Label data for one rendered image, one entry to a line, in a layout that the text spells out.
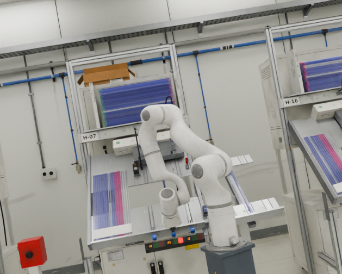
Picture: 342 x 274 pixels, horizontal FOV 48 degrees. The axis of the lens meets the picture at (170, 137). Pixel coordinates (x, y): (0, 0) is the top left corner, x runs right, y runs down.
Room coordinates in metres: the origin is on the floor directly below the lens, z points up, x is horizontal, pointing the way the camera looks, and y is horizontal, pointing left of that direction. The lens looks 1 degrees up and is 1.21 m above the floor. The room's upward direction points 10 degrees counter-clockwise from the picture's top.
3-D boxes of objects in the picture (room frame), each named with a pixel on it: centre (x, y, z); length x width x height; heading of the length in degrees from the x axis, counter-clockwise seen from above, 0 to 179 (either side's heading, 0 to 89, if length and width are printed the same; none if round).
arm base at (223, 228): (1.75, -0.17, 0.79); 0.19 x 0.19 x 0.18
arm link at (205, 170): (1.72, -0.14, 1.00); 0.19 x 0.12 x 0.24; 138
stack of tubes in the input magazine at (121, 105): (2.69, 0.19, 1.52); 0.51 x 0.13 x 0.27; 93
